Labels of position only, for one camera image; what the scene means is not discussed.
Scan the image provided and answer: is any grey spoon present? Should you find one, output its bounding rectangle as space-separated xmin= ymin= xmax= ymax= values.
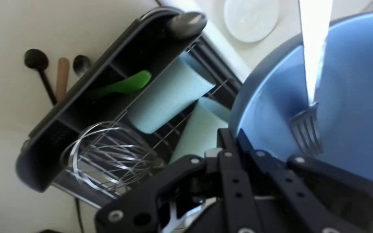
xmin=164 ymin=10 xmax=208 ymax=41

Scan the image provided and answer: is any metal wire whisk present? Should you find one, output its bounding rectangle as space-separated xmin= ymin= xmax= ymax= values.
xmin=59 ymin=120 xmax=166 ymax=195

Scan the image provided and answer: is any thin black cable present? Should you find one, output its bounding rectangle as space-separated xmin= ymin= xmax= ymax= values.
xmin=74 ymin=196 xmax=87 ymax=233

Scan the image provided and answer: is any white ceramic sink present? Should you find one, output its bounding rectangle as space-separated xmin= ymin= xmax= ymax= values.
xmin=159 ymin=0 xmax=373 ymax=82

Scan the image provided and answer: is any silver fork with plain handle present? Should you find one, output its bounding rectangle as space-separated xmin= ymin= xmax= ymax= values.
xmin=287 ymin=0 xmax=334 ymax=157

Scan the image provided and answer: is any dark grey dish rack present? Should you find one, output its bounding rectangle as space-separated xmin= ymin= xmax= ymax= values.
xmin=15 ymin=5 xmax=243 ymax=208

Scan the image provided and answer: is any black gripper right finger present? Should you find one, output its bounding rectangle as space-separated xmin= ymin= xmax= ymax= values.
xmin=237 ymin=130 xmax=373 ymax=233

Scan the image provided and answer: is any black long-handled spoon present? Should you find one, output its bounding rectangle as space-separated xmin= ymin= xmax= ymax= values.
xmin=23 ymin=47 xmax=59 ymax=106

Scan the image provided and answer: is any blue bowl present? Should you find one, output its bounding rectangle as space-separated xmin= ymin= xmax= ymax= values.
xmin=228 ymin=10 xmax=373 ymax=191

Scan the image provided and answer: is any light teal plastic cup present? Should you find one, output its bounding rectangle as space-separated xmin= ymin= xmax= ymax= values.
xmin=127 ymin=53 xmax=216 ymax=134
xmin=168 ymin=95 xmax=233 ymax=164

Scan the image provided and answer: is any white round lid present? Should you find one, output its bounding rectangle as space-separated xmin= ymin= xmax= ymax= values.
xmin=223 ymin=0 xmax=281 ymax=43

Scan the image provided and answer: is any green plastic utensil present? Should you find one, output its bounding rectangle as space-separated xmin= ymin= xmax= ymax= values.
xmin=92 ymin=68 xmax=153 ymax=99

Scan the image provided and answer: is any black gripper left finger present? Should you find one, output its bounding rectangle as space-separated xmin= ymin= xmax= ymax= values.
xmin=94 ymin=128 xmax=256 ymax=233

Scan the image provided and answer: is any black short spoon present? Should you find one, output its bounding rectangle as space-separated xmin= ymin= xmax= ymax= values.
xmin=72 ymin=53 xmax=93 ymax=77

